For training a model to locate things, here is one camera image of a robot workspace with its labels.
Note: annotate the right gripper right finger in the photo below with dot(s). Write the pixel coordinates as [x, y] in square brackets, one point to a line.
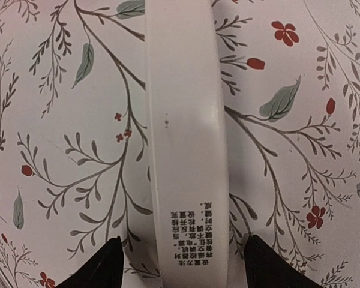
[266, 269]

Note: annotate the floral table mat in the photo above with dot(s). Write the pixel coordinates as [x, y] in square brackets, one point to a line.
[74, 140]

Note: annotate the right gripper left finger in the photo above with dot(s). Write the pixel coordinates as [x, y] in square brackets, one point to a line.
[103, 270]

